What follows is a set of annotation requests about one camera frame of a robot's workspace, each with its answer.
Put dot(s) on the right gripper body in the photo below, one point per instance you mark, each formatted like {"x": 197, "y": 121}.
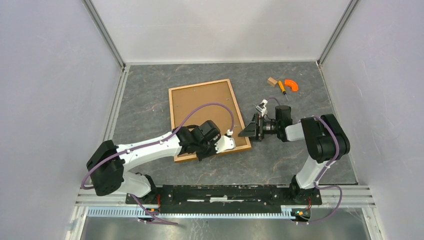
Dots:
{"x": 265, "y": 127}

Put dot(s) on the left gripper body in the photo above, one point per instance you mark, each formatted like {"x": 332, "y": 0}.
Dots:
{"x": 206, "y": 148}

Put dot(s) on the orange handled screwdriver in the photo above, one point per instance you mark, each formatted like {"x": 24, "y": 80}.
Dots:
{"x": 282, "y": 88}

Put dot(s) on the wooden picture frame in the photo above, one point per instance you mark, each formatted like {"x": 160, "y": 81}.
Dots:
{"x": 184, "y": 99}

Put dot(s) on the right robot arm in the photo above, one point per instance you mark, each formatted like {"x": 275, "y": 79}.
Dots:
{"x": 326, "y": 142}

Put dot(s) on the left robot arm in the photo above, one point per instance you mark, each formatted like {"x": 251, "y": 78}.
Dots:
{"x": 109, "y": 166}

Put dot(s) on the small wooden block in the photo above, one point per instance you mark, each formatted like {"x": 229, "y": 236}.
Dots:
{"x": 272, "y": 82}

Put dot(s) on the orange curved plastic piece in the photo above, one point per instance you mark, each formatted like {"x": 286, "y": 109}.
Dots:
{"x": 292, "y": 85}

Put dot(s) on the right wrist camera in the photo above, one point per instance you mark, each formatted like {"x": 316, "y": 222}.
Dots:
{"x": 262, "y": 107}

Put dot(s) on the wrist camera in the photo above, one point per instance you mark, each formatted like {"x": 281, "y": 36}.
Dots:
{"x": 262, "y": 107}
{"x": 225, "y": 143}

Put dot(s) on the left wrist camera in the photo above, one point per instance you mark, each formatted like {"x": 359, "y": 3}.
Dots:
{"x": 225, "y": 143}

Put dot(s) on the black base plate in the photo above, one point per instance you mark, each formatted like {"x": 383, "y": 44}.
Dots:
{"x": 226, "y": 199}

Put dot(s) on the aluminium rail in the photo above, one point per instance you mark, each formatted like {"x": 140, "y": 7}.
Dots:
{"x": 121, "y": 205}

